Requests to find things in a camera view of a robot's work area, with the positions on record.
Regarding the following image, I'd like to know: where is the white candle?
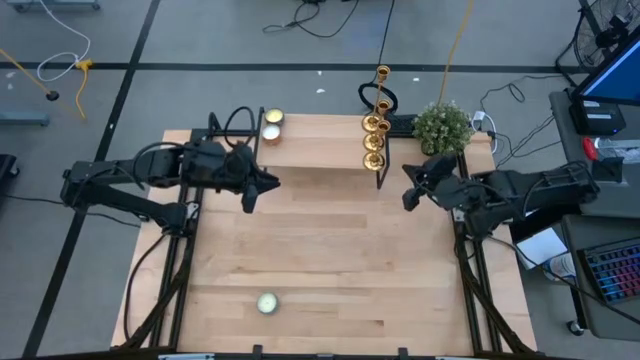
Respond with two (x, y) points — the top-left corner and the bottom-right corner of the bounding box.
(261, 123), (282, 146)

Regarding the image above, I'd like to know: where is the grey cart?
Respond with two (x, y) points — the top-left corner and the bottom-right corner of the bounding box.
(559, 214), (640, 344)

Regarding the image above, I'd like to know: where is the white paper sheet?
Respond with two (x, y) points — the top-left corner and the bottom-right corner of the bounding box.
(514, 227), (570, 271)

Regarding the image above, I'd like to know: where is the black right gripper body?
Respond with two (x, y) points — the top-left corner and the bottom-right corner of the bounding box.
(422, 154), (494, 216)

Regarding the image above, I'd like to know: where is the black standing fan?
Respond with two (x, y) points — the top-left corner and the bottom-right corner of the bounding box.
(554, 0), (640, 76)

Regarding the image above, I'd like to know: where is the white power adapter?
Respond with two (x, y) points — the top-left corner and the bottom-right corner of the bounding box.
(471, 109), (499, 155)

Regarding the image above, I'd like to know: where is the black floor cable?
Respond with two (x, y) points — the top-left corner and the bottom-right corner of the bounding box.
(262, 0), (362, 40)
(0, 193), (141, 229)

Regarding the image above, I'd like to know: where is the thin black cable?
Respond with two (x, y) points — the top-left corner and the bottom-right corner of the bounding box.
(478, 74), (566, 169)

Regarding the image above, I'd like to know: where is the blue white packet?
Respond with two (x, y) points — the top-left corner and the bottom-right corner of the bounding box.
(542, 251), (577, 282)

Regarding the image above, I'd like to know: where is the black keyboard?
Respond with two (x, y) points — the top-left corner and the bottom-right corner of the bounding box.
(387, 113), (419, 139)

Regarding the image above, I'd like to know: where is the short yellow floor cable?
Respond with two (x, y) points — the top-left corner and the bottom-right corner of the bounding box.
(73, 58), (95, 121)

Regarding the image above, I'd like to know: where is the small black box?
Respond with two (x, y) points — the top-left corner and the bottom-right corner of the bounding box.
(594, 155), (626, 185)

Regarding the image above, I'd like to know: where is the black object on floor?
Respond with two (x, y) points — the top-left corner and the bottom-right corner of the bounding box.
(0, 153), (20, 182)

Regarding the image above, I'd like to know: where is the black printer box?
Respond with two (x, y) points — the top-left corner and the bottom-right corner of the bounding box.
(568, 98), (627, 137)

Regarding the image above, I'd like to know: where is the red tool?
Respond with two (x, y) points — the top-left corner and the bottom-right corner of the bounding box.
(581, 136), (600, 162)

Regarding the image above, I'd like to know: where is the wooden shelf with black legs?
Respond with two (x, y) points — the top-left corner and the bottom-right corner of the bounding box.
(252, 113), (392, 190)

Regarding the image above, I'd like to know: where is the grey floor bar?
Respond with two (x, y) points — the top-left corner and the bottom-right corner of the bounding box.
(0, 110), (50, 127)

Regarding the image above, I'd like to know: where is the computer monitor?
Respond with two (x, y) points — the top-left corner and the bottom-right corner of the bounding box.
(571, 27), (640, 107)

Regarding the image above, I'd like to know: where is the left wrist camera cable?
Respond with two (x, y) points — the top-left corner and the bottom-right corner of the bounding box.
(222, 105), (259, 147)

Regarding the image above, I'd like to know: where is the long hanging yellow cable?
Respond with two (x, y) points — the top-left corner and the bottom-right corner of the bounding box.
(437, 0), (475, 107)

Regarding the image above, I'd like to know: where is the grey cart base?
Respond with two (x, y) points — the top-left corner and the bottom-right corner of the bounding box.
(7, 0), (101, 14)

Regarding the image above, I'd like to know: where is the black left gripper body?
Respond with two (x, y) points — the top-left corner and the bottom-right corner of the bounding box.
(183, 139), (262, 194)

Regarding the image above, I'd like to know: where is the clear plastic bag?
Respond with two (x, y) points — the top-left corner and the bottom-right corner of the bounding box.
(597, 135), (640, 162)

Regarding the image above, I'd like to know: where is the grey desk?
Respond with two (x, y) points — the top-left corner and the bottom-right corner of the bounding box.
(548, 88), (640, 220)

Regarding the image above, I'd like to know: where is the brass candlestick holder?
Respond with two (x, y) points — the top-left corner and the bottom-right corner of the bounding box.
(361, 64), (392, 134)
(362, 118), (393, 173)
(362, 98), (393, 153)

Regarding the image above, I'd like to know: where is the white floor cable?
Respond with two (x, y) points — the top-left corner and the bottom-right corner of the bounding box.
(35, 0), (92, 84)

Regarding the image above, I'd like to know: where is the black aluminium table frame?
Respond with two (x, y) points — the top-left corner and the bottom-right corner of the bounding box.
(0, 105), (640, 360)

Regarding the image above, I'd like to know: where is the green potted plant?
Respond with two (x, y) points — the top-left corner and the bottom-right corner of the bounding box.
(412, 101), (474, 159)

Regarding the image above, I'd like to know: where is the orange cord with black ball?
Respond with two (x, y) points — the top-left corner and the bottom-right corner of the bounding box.
(0, 47), (61, 103)

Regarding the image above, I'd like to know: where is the black coiled cable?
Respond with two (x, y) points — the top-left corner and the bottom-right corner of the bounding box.
(356, 0), (400, 114)

